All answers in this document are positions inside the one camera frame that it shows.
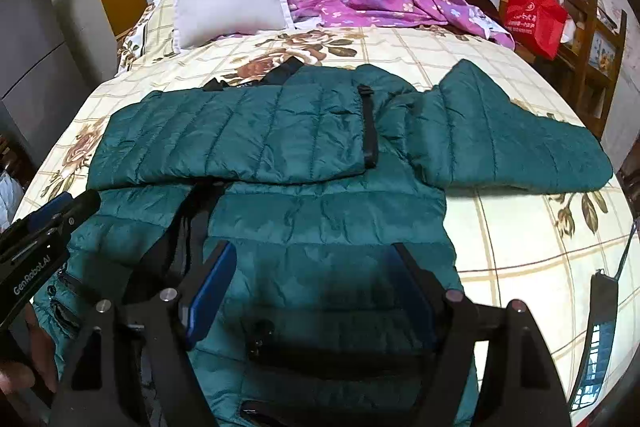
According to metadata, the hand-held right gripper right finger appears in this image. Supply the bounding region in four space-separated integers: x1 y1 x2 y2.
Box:
385 242 573 427

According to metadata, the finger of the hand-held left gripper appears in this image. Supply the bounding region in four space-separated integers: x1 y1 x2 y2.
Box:
34 189 102 237
21 192 76 233

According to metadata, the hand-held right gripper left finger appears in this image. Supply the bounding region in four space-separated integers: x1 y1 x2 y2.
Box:
47 241 238 427

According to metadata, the green puffer jacket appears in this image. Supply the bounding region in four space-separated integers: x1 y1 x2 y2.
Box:
32 59 615 427

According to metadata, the person's left hand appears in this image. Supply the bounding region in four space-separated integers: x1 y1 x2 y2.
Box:
0 307 59 396

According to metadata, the grey refrigerator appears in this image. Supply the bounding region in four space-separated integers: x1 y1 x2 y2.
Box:
0 0 96 168

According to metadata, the black smartphone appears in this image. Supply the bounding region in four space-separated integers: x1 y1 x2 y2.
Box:
570 272 621 413

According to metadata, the wooden shelf rack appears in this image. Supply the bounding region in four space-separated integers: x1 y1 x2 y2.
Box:
550 0 628 138

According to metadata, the red shopping bag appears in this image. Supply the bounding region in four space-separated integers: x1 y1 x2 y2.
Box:
502 0 569 61

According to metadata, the thin charging cable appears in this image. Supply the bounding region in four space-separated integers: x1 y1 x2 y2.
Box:
597 214 640 280

